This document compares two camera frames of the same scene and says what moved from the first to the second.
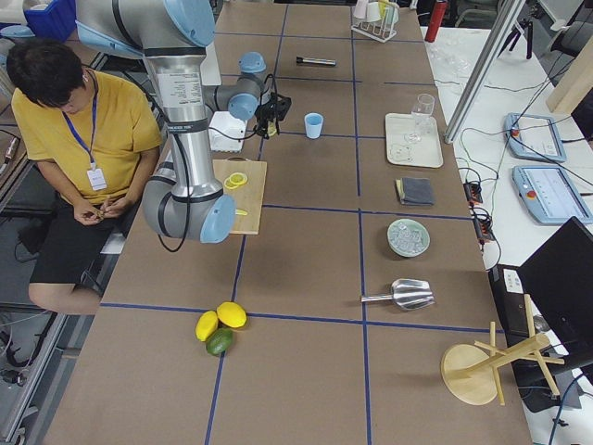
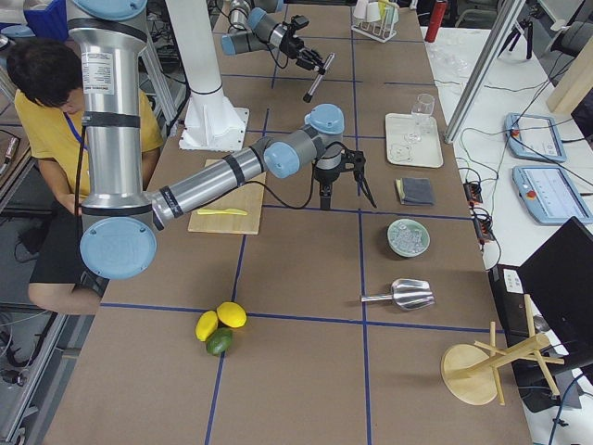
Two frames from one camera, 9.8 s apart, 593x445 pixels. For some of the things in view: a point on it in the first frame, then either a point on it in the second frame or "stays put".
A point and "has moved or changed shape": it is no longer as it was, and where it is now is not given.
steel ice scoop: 409,294 stays put
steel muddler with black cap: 317,60 has moved or changed shape
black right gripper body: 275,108 → 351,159
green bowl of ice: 408,237 stays put
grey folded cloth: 414,191 stays put
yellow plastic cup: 382,7 stays put
